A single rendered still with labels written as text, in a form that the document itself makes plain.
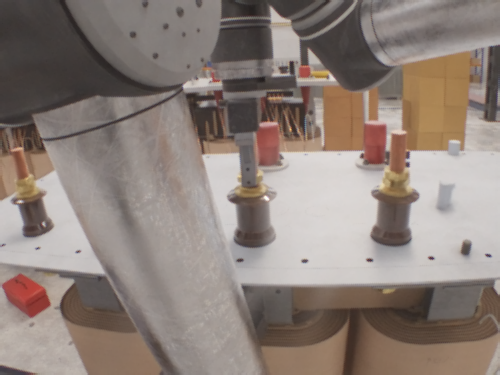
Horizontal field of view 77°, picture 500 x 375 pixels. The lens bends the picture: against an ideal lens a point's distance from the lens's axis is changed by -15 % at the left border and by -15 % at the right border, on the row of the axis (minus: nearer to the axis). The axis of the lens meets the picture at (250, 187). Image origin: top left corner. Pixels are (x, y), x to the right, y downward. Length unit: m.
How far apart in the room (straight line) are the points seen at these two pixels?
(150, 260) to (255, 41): 0.43
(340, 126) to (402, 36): 4.99
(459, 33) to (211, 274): 0.34
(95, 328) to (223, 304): 0.78
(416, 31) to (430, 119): 5.14
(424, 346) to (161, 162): 0.81
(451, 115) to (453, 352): 4.92
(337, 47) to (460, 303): 0.65
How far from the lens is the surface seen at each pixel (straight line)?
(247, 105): 0.58
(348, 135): 5.46
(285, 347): 0.88
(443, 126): 5.67
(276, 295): 0.82
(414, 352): 0.94
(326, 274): 0.61
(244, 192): 0.66
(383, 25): 0.45
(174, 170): 0.22
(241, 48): 0.58
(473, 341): 0.97
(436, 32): 0.43
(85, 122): 0.21
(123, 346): 1.04
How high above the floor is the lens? 1.71
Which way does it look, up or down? 21 degrees down
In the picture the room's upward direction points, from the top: 4 degrees counter-clockwise
